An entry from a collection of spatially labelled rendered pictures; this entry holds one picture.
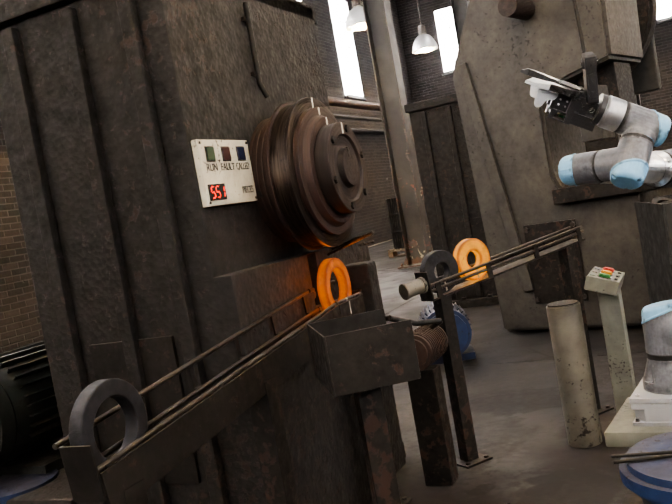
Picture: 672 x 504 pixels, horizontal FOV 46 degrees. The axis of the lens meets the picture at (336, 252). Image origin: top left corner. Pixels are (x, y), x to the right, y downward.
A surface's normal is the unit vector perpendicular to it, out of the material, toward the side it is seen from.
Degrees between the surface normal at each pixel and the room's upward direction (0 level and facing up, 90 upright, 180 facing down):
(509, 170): 90
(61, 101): 90
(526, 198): 90
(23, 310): 90
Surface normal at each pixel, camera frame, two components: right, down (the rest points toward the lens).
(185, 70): 0.89, -0.14
